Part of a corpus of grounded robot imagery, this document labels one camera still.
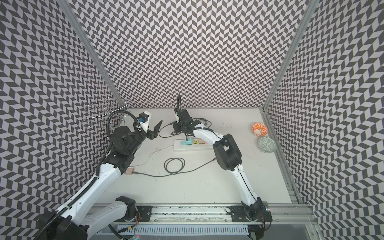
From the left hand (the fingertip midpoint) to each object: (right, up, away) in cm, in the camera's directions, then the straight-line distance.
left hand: (154, 118), depth 73 cm
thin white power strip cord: (-9, -23, +19) cm, 31 cm away
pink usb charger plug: (+20, -15, +23) cm, 34 cm away
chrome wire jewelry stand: (-43, +6, +37) cm, 58 cm away
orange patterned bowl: (+64, -7, +30) cm, 71 cm away
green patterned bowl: (+66, -17, +23) cm, 72 cm away
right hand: (+7, -4, +25) cm, 26 cm away
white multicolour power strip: (+10, -17, +23) cm, 30 cm away
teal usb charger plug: (+16, -15, +21) cm, 30 cm away
